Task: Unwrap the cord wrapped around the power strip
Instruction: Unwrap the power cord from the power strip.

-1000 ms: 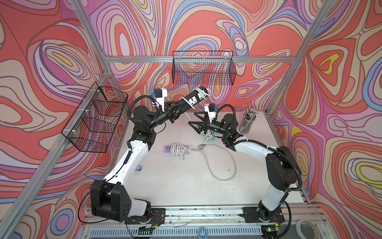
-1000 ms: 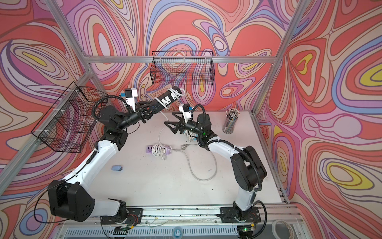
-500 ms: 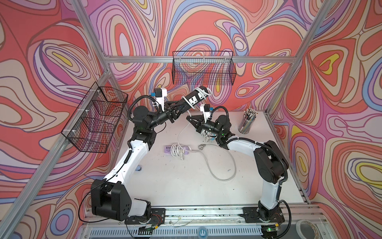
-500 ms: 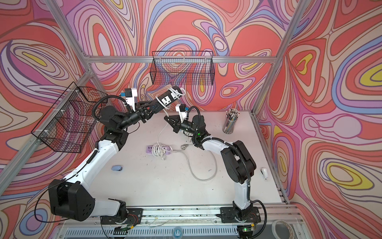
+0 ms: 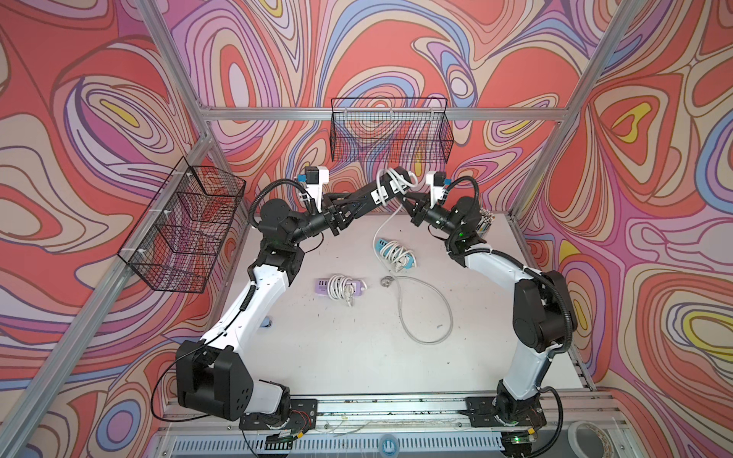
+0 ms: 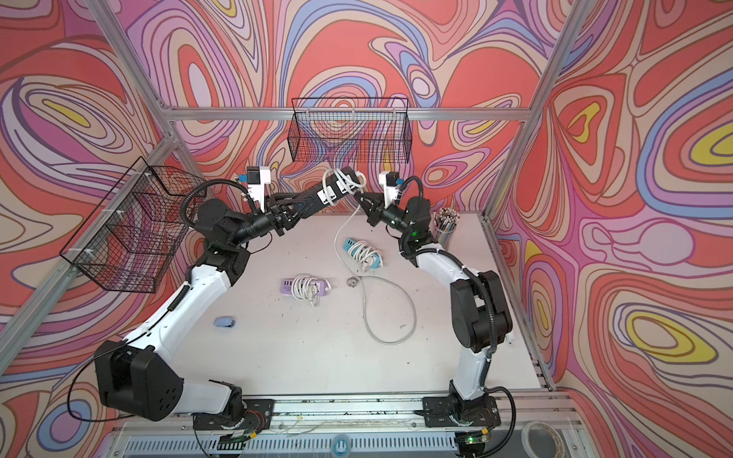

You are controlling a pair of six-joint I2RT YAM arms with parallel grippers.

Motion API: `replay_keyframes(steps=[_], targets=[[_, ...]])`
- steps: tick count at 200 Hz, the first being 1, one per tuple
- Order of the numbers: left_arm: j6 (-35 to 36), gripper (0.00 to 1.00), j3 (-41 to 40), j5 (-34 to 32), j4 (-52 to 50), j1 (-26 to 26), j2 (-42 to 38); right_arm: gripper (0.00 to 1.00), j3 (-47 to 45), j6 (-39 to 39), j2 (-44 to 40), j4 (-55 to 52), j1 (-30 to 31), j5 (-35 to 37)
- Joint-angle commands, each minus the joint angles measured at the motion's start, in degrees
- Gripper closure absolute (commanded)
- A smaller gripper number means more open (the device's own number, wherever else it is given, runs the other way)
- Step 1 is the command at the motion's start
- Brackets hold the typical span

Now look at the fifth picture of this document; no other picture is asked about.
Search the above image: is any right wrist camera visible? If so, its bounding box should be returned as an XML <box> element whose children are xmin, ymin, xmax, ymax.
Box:
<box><xmin>425</xmin><ymin>171</ymin><xmax>450</xmax><ymax>208</ymax></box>

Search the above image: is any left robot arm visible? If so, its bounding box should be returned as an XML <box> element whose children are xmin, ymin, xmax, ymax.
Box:
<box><xmin>171</xmin><ymin>175</ymin><xmax>391</xmax><ymax>423</ymax></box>

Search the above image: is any metal cup of pens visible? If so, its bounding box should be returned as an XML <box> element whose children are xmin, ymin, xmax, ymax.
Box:
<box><xmin>476</xmin><ymin>207</ymin><xmax>496</xmax><ymax>238</ymax></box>

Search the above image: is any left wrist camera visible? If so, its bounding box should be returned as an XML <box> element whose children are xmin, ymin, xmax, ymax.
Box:
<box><xmin>297</xmin><ymin>166</ymin><xmax>329</xmax><ymax>212</ymax></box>

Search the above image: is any black power strip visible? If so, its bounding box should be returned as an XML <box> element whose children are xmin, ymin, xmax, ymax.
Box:
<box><xmin>366</xmin><ymin>167</ymin><xmax>419</xmax><ymax>206</ymax></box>

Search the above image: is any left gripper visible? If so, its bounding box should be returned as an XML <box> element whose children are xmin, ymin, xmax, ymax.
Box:
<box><xmin>284</xmin><ymin>197</ymin><xmax>365</xmax><ymax>252</ymax></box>

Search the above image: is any black wire basket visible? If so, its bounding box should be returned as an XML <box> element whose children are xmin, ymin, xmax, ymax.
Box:
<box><xmin>118</xmin><ymin>158</ymin><xmax>246</xmax><ymax>294</ymax></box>
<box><xmin>329</xmin><ymin>95</ymin><xmax>454</xmax><ymax>166</ymax></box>

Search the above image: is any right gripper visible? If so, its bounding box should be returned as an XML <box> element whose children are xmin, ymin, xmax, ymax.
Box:
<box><xmin>395</xmin><ymin>192</ymin><xmax>459</xmax><ymax>238</ymax></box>

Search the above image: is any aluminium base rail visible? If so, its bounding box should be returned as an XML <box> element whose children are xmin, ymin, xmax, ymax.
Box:
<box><xmin>144</xmin><ymin>390</ymin><xmax>644</xmax><ymax>457</ymax></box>

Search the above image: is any black wire basket left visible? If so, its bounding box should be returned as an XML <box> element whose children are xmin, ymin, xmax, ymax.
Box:
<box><xmin>118</xmin><ymin>158</ymin><xmax>246</xmax><ymax>294</ymax></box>

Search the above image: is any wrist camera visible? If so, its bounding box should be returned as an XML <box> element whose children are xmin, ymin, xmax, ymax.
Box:
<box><xmin>425</xmin><ymin>171</ymin><xmax>450</xmax><ymax>208</ymax></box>
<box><xmin>297</xmin><ymin>166</ymin><xmax>329</xmax><ymax>212</ymax></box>

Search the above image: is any purple power strip with cord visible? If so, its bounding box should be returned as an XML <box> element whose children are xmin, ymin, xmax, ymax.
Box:
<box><xmin>315</xmin><ymin>274</ymin><xmax>368</xmax><ymax>307</ymax></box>

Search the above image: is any blue power strip with cord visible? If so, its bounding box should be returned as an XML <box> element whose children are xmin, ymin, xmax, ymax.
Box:
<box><xmin>374</xmin><ymin>238</ymin><xmax>417</xmax><ymax>273</ymax></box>

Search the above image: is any black wire basket back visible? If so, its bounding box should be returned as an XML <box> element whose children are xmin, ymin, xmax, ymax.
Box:
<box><xmin>329</xmin><ymin>95</ymin><xmax>454</xmax><ymax>166</ymax></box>

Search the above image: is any aluminium frame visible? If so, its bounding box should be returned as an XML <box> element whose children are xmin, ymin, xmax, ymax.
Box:
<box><xmin>0</xmin><ymin>0</ymin><xmax>654</xmax><ymax>458</ymax></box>

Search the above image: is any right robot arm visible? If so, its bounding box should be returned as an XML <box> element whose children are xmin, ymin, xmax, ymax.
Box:
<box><xmin>395</xmin><ymin>182</ymin><xmax>578</xmax><ymax>457</ymax></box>

